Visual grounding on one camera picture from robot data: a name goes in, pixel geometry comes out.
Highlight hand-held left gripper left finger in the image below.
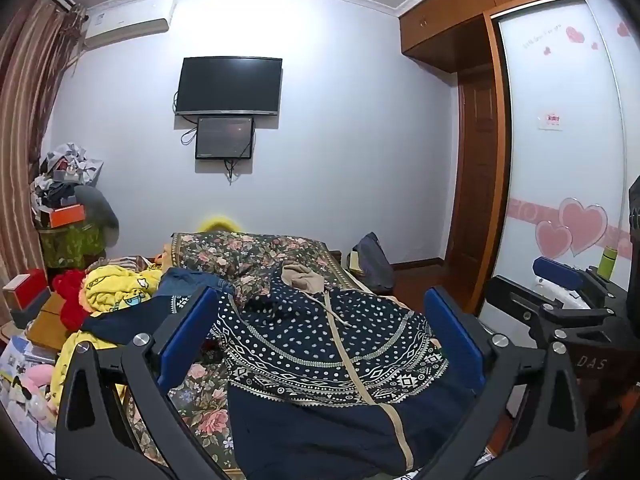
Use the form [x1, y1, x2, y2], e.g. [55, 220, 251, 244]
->
[54, 285, 236, 480]

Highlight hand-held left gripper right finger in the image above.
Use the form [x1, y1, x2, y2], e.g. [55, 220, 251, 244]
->
[415, 285, 591, 480]

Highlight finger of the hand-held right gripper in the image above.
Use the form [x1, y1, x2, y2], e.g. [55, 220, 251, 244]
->
[482, 274, 626, 361]
[531, 256, 618, 301]

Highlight navy patterned hoodie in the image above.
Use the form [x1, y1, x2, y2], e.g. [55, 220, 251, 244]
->
[80, 259, 501, 478]

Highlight blue jeans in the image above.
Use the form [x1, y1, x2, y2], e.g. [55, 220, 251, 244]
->
[160, 267, 236, 302]

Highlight green bottle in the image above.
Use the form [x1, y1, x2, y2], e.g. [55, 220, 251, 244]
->
[600, 246, 618, 281]

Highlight yellow printed blanket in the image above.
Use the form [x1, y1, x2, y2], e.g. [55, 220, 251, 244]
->
[50, 262, 166, 411]

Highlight floral bedspread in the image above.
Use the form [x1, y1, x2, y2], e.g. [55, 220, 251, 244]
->
[122, 231, 401, 466]

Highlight white sliding door heart decals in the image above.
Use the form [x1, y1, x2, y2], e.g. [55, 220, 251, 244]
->
[492, 0, 640, 311]

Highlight grey bag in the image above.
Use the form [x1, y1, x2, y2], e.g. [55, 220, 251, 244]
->
[351, 232, 396, 293]

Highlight yellow round object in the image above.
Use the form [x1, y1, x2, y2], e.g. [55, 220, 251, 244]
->
[197, 216, 241, 235]

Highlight wooden door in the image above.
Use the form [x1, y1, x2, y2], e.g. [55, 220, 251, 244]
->
[457, 74, 507, 303]

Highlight red garment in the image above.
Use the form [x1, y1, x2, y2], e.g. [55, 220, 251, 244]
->
[52, 269, 96, 333]

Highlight cardboard box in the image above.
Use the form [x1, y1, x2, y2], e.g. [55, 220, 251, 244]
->
[25, 292, 68, 351]

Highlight green floral cloth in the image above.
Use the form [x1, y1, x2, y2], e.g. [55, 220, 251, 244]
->
[39, 222, 106, 268]

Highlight pink plush toy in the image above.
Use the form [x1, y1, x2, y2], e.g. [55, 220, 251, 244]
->
[10, 362, 63, 431]

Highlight orange box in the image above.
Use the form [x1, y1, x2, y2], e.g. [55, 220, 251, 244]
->
[49, 204, 87, 228]

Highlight red box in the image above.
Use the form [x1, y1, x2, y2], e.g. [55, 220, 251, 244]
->
[2, 269, 51, 311]

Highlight pile of clutter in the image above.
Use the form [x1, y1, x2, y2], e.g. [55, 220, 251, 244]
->
[30, 142, 106, 221]

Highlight striped brown curtain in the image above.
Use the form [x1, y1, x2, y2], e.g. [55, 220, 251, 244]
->
[0, 0, 86, 281]

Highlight wooden wardrobe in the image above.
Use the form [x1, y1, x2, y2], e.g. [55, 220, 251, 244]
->
[397, 0, 601, 311]

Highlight white air conditioner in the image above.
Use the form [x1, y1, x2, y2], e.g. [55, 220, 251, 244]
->
[82, 0, 178, 48]

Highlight small black wall monitor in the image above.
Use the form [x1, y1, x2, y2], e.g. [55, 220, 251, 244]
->
[195, 116, 256, 161]

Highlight black wall television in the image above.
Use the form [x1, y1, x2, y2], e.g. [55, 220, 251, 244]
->
[175, 56, 283, 117]

